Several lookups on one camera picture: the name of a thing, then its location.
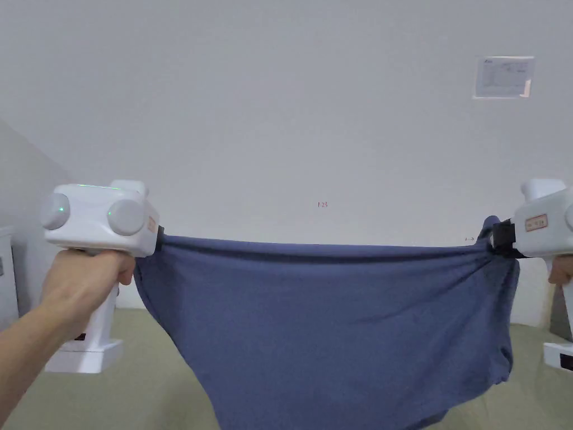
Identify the person's right hand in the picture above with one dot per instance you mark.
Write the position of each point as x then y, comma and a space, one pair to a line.
563, 268

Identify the dark blue shirt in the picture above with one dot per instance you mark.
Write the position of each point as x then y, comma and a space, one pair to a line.
322, 322

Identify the white paper sheet on wall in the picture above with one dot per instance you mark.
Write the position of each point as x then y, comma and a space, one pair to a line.
503, 77

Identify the person's left forearm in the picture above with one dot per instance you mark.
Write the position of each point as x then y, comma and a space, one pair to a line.
29, 358

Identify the bed with pale green sheet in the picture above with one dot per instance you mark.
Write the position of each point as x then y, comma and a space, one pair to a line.
147, 403

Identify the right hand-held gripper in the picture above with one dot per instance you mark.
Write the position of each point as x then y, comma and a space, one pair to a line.
544, 224

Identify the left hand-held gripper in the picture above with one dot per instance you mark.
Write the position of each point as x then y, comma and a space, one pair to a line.
96, 217

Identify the person's left hand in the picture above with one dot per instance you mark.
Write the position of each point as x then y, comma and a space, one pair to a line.
83, 286

